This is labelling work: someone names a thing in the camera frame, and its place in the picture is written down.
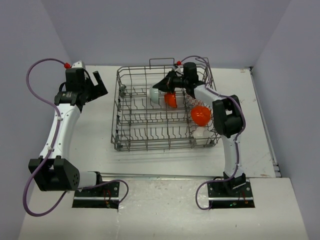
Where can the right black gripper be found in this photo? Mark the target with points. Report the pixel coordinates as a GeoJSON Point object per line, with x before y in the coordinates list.
{"type": "Point", "coordinates": [165, 84]}

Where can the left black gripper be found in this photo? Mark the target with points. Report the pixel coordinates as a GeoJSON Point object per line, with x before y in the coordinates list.
{"type": "Point", "coordinates": [98, 90]}

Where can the small orange bowl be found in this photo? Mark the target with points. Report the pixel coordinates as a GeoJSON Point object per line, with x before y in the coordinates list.
{"type": "Point", "coordinates": [170, 99]}

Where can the grey wire dish rack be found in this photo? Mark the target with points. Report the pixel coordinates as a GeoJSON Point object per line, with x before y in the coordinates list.
{"type": "Point", "coordinates": [139, 124]}

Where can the large orange bowl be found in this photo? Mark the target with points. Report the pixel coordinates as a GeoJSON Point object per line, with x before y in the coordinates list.
{"type": "Point", "coordinates": [201, 115]}

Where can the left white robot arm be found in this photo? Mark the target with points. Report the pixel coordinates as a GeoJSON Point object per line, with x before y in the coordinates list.
{"type": "Point", "coordinates": [52, 170]}

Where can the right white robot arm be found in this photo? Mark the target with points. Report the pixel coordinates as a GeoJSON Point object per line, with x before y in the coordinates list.
{"type": "Point", "coordinates": [228, 118]}

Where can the red patterned white bowl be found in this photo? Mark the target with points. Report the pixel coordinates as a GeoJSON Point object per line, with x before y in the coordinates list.
{"type": "Point", "coordinates": [194, 102]}

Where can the small white bowl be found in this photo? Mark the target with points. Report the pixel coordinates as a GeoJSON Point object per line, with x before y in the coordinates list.
{"type": "Point", "coordinates": [201, 136]}

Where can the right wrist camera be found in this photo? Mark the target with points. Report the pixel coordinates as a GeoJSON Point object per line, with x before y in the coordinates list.
{"type": "Point", "coordinates": [188, 72]}

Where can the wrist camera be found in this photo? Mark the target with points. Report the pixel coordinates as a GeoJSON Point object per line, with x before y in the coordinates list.
{"type": "Point", "coordinates": [188, 72]}
{"type": "Point", "coordinates": [75, 77]}

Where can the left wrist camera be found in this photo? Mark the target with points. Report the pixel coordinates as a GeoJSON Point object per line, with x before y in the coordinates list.
{"type": "Point", "coordinates": [75, 77]}

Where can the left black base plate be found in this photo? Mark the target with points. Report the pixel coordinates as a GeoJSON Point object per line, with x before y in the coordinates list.
{"type": "Point", "coordinates": [107, 192]}

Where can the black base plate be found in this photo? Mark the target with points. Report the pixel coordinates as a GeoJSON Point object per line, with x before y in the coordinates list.
{"type": "Point", "coordinates": [107, 192]}
{"type": "Point", "coordinates": [220, 190]}

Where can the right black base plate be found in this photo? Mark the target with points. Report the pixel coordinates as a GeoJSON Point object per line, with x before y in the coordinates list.
{"type": "Point", "coordinates": [220, 190]}

